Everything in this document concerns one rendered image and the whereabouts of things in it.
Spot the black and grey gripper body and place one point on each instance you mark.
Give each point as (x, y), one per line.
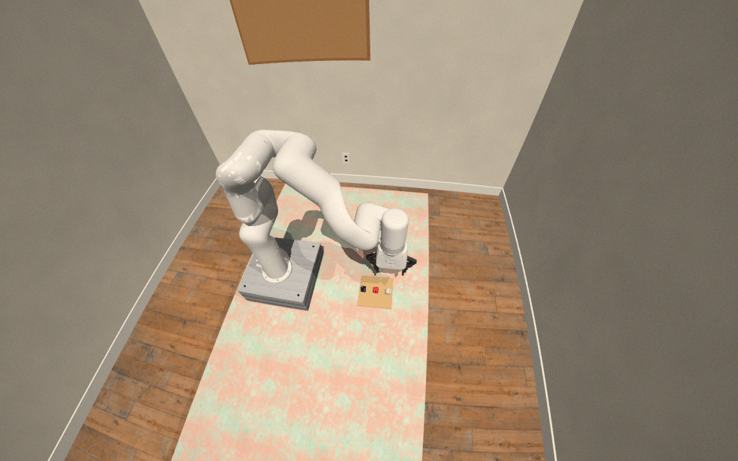
(391, 261)

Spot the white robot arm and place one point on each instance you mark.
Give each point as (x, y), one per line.
(294, 166)

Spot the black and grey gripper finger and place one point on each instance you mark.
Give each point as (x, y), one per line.
(410, 263)
(370, 258)

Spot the tan flat mat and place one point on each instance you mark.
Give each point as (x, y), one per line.
(377, 300)

